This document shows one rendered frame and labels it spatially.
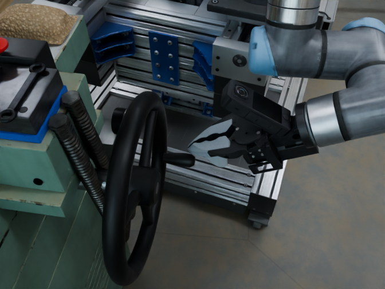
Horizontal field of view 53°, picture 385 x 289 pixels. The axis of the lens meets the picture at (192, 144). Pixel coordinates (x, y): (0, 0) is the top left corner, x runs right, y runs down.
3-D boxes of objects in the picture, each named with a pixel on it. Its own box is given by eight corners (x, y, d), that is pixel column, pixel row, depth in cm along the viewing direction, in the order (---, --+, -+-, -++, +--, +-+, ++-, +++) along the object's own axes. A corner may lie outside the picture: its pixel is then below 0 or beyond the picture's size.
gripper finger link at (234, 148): (209, 164, 63) (260, 153, 59) (205, 159, 62) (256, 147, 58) (213, 142, 66) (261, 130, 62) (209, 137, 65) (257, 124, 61)
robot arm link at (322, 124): (335, 118, 52) (330, 79, 57) (301, 127, 54) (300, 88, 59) (348, 151, 57) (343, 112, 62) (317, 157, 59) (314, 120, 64)
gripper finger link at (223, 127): (201, 163, 71) (247, 153, 66) (184, 144, 67) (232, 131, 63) (203, 151, 73) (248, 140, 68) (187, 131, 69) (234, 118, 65)
